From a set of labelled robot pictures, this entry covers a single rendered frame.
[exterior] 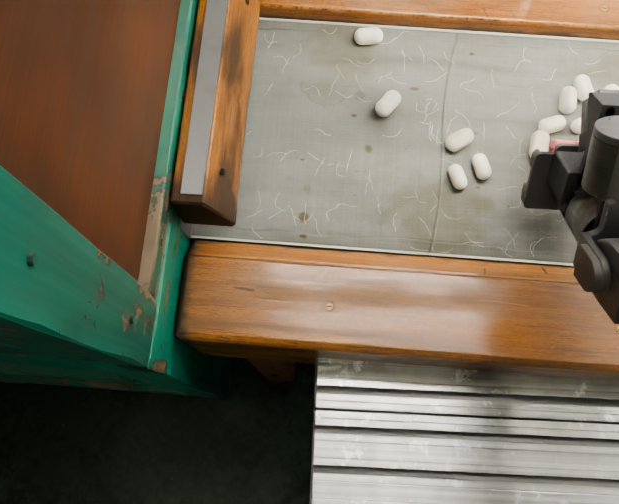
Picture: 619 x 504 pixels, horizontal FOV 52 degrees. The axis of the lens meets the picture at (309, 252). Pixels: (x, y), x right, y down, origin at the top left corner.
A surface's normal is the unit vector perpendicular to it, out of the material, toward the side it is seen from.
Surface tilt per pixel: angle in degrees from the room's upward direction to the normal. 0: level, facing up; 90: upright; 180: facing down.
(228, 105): 67
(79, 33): 90
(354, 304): 0
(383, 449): 0
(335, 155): 0
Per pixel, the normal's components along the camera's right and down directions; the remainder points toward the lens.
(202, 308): 0.00, -0.26
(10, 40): 1.00, 0.07
